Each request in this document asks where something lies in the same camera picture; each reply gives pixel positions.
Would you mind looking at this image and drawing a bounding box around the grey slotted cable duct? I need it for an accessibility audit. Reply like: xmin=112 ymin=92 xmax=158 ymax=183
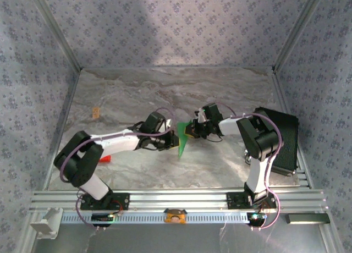
xmin=60 ymin=211 xmax=251 ymax=225

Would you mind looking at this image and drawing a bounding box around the black mesh box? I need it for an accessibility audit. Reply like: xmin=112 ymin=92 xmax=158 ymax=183
xmin=254 ymin=106 xmax=300 ymax=178

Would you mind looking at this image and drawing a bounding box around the black circuit board with LED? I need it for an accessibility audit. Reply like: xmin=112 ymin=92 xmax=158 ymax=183
xmin=246 ymin=212 xmax=267 ymax=223
xmin=91 ymin=213 xmax=115 ymax=223

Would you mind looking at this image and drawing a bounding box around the white plastic bracket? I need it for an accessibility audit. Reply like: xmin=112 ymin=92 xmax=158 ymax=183
xmin=29 ymin=207 xmax=63 ymax=239

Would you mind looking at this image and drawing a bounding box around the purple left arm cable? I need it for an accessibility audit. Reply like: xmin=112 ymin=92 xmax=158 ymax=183
xmin=59 ymin=107 xmax=177 ymax=231

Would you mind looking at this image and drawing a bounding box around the green square paper sheet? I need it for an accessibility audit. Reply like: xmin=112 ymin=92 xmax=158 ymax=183
xmin=176 ymin=120 xmax=194 ymax=158

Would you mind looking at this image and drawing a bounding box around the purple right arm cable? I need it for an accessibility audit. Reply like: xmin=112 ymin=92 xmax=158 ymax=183
xmin=217 ymin=102 xmax=284 ymax=231

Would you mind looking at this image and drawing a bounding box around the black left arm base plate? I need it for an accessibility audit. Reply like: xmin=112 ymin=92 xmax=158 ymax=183
xmin=80 ymin=192 xmax=130 ymax=211

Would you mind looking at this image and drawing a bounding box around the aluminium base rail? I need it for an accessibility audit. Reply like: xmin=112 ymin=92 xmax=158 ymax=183
xmin=29 ymin=189 xmax=329 ymax=213

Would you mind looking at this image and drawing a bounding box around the aluminium frame post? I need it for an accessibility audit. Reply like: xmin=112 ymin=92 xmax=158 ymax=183
xmin=27 ymin=0 xmax=83 ymax=71
xmin=272 ymin=0 xmax=327 ymax=72

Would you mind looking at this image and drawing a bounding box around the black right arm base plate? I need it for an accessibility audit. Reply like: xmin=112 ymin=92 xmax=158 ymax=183
xmin=226 ymin=191 xmax=277 ymax=210

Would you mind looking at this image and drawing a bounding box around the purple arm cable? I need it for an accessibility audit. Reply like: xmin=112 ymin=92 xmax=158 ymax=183
xmin=59 ymin=107 xmax=177 ymax=231
xmin=217 ymin=102 xmax=284 ymax=231

